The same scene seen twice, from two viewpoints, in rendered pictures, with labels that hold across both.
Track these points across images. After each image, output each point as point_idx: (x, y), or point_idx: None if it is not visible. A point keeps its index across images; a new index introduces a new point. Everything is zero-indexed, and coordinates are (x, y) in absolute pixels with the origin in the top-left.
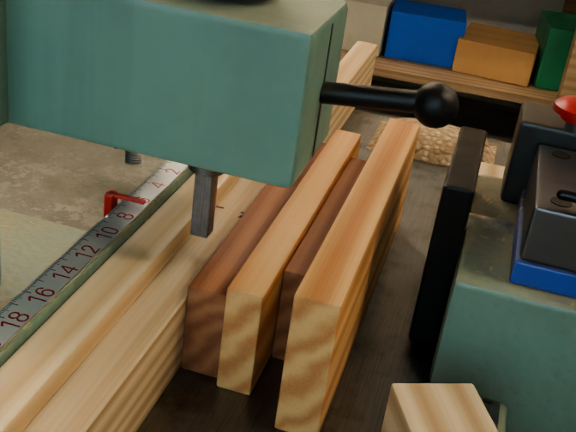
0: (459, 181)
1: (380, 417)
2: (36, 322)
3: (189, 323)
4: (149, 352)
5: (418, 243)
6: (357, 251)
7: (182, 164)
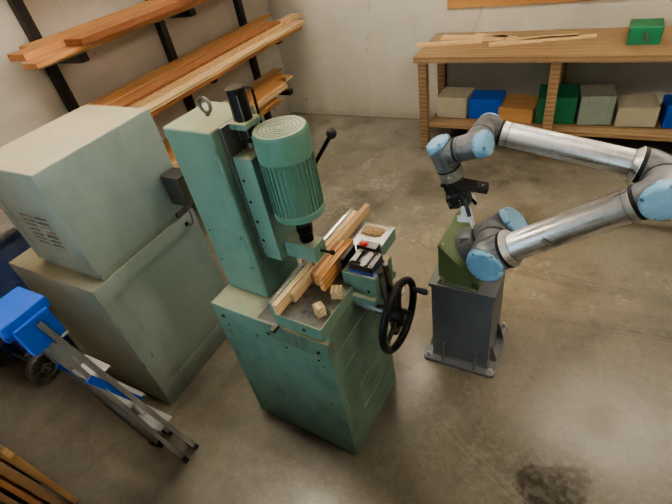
0: (342, 257)
1: None
2: (291, 280)
3: (311, 277)
4: (304, 282)
5: None
6: (328, 268)
7: None
